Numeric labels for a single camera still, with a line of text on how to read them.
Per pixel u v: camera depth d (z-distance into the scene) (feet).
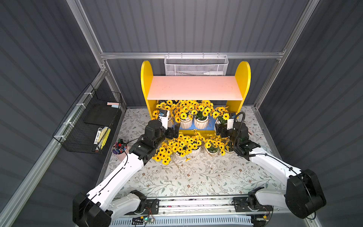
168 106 2.67
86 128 2.41
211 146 2.71
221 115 2.48
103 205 1.27
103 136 2.03
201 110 2.62
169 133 2.15
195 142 2.68
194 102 2.71
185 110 2.70
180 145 2.65
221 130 2.43
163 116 2.03
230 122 2.40
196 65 2.99
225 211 2.42
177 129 2.18
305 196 1.35
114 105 2.77
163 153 2.59
